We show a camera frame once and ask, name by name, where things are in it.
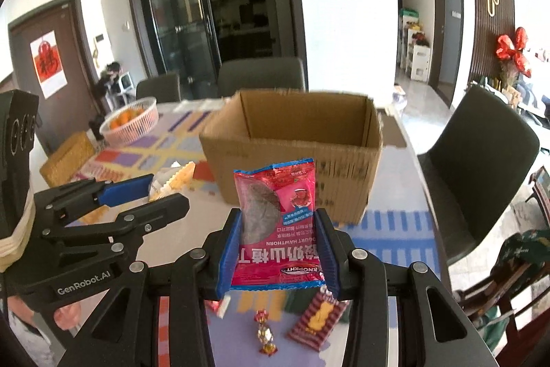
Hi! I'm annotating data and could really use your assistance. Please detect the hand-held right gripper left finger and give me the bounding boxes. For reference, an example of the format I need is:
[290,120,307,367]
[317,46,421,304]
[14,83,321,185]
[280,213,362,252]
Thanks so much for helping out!
[56,209,243,367]

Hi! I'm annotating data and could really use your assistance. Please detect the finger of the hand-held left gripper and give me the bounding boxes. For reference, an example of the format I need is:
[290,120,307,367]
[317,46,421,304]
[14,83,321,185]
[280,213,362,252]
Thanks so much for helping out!
[41,193,190,260]
[33,173,154,228]

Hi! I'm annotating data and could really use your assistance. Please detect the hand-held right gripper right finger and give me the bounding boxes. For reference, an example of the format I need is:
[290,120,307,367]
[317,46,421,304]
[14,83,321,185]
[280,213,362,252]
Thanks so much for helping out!
[315,209,501,367]

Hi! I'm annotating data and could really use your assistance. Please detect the yellow white snack packet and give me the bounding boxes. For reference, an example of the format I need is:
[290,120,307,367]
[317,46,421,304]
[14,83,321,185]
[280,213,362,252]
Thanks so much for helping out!
[148,161,196,202]

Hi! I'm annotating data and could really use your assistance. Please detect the brown cardboard box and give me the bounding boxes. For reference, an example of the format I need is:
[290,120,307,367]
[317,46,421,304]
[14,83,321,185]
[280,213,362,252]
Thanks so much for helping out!
[199,89,407,224]

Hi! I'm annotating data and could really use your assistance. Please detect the person's left forearm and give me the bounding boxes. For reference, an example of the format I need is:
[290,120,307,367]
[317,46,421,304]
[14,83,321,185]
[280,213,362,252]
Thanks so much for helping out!
[6,309,58,367]

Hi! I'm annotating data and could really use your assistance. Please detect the person's left hand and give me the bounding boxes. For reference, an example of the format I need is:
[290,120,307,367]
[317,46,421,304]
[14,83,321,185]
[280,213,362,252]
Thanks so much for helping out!
[9,296,82,333]

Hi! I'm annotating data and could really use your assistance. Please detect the woven straw box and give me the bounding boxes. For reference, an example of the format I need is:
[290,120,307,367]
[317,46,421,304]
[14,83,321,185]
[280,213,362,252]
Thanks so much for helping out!
[40,131,96,188]

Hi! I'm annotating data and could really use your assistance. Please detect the red white snack packet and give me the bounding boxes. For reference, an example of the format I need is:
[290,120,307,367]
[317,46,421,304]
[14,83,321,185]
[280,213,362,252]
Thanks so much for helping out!
[205,293,230,318]

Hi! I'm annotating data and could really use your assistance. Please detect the white plastic basket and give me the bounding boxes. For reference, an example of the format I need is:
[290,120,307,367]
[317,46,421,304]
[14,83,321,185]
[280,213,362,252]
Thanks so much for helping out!
[100,96,160,148]

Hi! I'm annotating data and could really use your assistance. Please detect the red striped snack packet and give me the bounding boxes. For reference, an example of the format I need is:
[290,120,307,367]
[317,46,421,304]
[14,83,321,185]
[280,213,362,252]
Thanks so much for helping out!
[286,290,348,352]

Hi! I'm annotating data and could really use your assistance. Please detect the pile of oranges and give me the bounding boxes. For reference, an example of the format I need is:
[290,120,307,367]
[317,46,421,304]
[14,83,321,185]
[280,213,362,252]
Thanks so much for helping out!
[109,102,149,131]

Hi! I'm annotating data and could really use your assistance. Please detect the gold wrapped candy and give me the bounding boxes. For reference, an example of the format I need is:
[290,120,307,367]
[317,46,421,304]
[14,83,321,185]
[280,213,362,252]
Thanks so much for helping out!
[253,309,278,357]

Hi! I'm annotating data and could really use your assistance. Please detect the dark green upholstered chair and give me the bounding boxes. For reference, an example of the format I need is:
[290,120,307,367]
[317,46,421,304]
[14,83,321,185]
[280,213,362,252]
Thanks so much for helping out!
[417,85,541,267]
[136,72,182,103]
[217,57,307,98]

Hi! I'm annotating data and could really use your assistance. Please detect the red white door poster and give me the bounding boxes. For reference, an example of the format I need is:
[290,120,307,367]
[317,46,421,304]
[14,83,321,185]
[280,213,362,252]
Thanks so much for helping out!
[30,30,66,99]

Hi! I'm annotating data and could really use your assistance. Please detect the brown wooden door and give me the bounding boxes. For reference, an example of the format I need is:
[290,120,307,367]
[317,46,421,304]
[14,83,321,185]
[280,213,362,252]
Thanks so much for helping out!
[9,0,101,153]

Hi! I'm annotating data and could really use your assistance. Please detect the black framed glass door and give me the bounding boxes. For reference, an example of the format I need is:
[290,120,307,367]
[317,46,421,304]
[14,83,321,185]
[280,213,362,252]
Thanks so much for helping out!
[124,0,224,88]

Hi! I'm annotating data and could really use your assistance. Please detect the brown wooden chair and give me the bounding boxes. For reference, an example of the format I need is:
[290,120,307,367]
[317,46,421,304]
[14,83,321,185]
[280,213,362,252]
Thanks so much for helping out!
[455,167,550,359]

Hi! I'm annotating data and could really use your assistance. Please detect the green patterned cloth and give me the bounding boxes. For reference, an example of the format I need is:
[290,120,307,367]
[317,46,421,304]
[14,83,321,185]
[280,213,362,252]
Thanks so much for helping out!
[473,229,550,350]

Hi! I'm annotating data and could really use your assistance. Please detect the white shelf unit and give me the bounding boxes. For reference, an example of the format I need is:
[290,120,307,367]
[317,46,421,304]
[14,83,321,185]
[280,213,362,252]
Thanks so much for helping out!
[399,8,432,82]

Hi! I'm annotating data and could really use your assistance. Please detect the grey interior door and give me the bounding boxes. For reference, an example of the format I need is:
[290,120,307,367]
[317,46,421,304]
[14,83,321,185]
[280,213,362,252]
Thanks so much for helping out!
[431,0,465,107]

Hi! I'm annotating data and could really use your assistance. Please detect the red foil balloon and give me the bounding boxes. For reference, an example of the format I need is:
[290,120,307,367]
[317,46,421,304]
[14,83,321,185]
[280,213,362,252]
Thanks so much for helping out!
[495,26,532,79]

